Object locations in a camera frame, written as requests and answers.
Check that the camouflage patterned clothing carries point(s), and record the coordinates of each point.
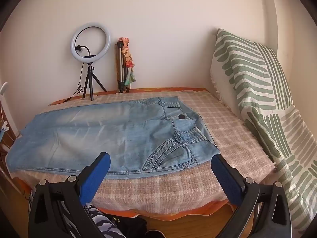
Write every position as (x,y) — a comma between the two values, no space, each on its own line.
(99,218)

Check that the folded silver tripod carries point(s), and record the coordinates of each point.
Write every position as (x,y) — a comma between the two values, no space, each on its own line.
(119,62)

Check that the beige checked blanket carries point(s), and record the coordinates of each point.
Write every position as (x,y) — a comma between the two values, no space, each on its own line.
(235,141)

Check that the green striped white pillow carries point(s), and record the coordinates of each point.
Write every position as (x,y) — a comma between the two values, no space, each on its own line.
(247,67)

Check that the light blue denim pants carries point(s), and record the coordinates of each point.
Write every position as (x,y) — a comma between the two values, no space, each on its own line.
(99,129)

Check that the colourful floral scarf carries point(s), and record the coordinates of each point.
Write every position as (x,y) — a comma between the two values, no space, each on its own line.
(127,57)

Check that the black bag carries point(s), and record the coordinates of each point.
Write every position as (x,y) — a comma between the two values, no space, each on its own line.
(128,225)

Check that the small black button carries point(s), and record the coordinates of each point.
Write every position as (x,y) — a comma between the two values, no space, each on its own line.
(182,116)

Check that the orange floral mattress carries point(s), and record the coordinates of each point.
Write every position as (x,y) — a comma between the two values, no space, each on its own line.
(213,209)

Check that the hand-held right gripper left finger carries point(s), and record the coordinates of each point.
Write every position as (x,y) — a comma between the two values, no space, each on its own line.
(95,178)

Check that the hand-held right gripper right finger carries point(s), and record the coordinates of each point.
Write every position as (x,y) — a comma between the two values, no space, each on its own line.
(227,178)

